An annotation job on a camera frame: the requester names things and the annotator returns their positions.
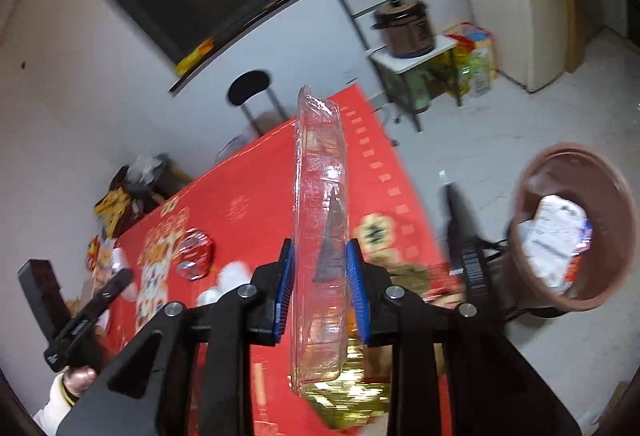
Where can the cooking oil bottle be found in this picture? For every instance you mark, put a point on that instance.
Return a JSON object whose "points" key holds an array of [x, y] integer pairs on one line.
{"points": [[480, 73]]}

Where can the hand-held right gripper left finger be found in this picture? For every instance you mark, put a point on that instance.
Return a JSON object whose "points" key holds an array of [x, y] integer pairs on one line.
{"points": [[282, 296]]}

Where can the grey stool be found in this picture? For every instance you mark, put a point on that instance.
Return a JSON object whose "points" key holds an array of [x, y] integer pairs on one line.
{"points": [[170, 176]]}

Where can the brown pressure cooker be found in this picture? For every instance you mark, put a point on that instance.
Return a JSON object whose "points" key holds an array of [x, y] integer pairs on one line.
{"points": [[405, 28]]}

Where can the yellow printed snack bag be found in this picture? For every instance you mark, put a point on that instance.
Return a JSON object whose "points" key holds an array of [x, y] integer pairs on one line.
{"points": [[112, 211]]}

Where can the yellow shopping bag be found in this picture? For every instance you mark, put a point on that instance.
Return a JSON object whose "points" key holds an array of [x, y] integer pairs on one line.
{"points": [[475, 38]]}

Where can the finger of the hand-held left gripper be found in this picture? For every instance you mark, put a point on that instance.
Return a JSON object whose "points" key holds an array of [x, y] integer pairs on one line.
{"points": [[112, 291]]}

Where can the white kettle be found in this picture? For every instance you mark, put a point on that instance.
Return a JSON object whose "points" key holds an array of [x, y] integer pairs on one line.
{"points": [[421, 91]]}

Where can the clear plastic tray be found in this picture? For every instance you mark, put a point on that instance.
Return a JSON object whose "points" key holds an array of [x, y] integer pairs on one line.
{"points": [[320, 166]]}

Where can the cream refrigerator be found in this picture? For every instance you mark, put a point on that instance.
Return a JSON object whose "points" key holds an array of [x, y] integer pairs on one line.
{"points": [[520, 16]]}

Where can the red soda can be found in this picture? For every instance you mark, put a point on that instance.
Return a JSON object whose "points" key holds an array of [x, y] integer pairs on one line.
{"points": [[195, 253]]}

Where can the person's left hand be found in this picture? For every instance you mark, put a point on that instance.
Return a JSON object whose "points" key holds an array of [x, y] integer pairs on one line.
{"points": [[81, 377]]}

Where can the white plastic bag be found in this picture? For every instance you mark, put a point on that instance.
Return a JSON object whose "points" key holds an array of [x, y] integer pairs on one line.
{"points": [[550, 236]]}

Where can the gold foil wrapper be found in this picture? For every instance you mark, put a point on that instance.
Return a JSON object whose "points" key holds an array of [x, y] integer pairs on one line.
{"points": [[350, 401]]}

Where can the white foam net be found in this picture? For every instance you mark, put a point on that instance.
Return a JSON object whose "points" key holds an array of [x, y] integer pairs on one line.
{"points": [[232, 273]]}

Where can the person's left forearm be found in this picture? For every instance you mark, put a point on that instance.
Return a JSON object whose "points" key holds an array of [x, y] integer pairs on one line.
{"points": [[52, 403]]}

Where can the yellow snack packet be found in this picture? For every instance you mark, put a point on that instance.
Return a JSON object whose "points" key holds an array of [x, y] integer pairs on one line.
{"points": [[195, 56]]}

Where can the brown trash bin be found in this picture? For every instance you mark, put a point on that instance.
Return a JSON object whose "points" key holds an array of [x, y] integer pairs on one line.
{"points": [[575, 176]]}

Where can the clear plastic bag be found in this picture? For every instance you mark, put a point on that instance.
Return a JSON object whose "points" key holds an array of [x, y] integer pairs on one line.
{"points": [[142, 171]]}

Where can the black round chair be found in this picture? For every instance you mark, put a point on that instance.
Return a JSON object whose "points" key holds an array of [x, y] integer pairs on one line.
{"points": [[247, 86]]}

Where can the colourful snack packet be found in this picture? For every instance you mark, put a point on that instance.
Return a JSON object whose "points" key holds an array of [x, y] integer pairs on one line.
{"points": [[100, 253]]}

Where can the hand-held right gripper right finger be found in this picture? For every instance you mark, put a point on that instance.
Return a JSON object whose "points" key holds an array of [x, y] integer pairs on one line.
{"points": [[359, 296]]}

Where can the red printed tablecloth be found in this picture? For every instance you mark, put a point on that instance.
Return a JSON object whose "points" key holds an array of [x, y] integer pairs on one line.
{"points": [[260, 186]]}

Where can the black metal rack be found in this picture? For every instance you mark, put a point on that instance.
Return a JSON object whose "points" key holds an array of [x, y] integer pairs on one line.
{"points": [[400, 63]]}

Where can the clear plastic container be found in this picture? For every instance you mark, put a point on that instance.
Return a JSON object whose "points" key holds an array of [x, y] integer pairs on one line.
{"points": [[232, 147]]}

